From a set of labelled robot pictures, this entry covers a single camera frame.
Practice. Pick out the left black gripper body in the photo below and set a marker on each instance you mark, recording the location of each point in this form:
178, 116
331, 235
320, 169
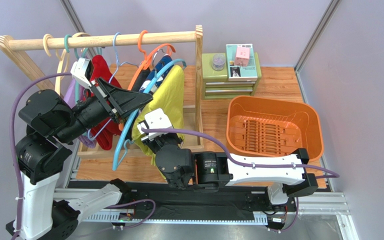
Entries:
103, 98

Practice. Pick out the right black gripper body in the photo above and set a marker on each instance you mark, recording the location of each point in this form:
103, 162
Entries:
160, 143

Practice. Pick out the sky blue plastic hanger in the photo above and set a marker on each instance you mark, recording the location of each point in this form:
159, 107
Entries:
121, 142

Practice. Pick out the yellow-green trousers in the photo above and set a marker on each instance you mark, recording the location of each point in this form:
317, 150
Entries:
170, 98

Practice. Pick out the orange plastic hanger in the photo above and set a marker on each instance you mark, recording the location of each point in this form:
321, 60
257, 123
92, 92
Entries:
147, 58

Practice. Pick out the blue patterned trousers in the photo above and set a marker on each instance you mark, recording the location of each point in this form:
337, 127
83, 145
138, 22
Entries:
164, 60

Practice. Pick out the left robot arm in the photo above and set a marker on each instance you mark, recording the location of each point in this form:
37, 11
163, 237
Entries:
38, 158

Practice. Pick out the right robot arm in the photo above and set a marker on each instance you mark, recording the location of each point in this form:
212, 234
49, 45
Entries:
208, 171

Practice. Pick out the teal plastic hanger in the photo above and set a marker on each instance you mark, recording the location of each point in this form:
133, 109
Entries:
73, 92

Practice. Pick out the lavender trousers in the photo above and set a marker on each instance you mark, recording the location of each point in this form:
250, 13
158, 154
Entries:
81, 72

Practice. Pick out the black trousers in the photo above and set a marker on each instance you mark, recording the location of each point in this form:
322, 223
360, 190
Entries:
135, 88

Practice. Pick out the red trousers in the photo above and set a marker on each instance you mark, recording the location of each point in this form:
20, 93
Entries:
108, 128

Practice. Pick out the cream plastic hanger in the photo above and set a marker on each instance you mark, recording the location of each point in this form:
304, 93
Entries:
63, 58

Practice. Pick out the wooden clothes rack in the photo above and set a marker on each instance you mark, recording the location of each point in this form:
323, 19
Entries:
16, 50

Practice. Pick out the green drawer cabinet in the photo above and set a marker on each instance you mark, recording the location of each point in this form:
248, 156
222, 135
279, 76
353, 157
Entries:
216, 83

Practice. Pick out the small clear jar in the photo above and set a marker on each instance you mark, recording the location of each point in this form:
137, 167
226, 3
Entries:
218, 61

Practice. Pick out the orange plastic basket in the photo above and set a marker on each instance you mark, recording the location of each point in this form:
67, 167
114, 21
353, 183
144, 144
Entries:
263, 127

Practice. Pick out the teal booklet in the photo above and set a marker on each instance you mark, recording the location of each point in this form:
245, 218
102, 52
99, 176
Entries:
239, 73

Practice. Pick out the pink cube box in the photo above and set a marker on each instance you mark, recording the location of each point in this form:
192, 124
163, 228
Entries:
242, 56

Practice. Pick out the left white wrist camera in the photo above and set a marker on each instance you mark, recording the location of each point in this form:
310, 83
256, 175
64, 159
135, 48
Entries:
82, 70

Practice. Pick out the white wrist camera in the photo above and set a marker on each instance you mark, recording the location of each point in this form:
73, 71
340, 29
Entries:
155, 119
82, 70

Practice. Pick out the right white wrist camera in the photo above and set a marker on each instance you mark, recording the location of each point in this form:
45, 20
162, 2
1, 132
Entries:
155, 119

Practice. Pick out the light blue wire hanger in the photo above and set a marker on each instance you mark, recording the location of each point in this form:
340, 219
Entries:
118, 64

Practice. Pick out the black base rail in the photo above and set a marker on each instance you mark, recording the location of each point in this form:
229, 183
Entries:
158, 201

